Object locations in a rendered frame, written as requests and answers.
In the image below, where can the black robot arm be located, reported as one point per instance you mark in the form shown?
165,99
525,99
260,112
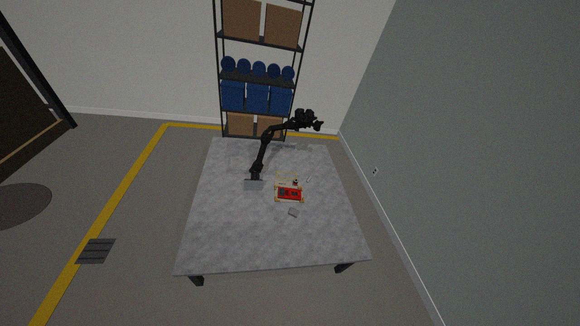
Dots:
257,166

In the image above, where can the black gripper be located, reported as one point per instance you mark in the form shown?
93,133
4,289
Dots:
305,120

